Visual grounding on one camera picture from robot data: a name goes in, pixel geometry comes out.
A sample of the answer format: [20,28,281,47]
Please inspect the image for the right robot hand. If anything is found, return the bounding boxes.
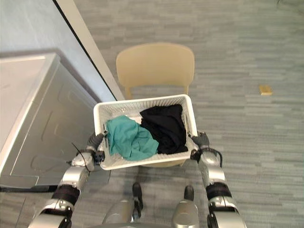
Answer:
[182,113,210,152]

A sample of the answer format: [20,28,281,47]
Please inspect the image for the right silver robot leg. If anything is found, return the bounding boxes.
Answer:
[171,185,200,228]

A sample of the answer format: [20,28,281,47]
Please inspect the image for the white plastic laundry basket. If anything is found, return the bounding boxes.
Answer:
[93,94,199,171]

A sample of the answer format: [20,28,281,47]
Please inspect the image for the silver washing machine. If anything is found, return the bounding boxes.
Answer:
[0,48,117,188]

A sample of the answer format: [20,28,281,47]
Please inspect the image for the yellow floor marker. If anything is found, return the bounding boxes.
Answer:
[258,84,273,96]

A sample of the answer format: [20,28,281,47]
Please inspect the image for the teal garment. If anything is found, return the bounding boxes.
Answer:
[104,115,159,162]

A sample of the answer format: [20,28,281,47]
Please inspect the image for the beige plastic chair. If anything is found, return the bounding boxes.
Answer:
[115,42,196,168]

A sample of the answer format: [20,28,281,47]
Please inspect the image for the black garment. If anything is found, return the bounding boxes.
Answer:
[139,104,189,155]

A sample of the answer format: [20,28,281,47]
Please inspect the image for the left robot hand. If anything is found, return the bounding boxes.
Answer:
[85,123,110,152]

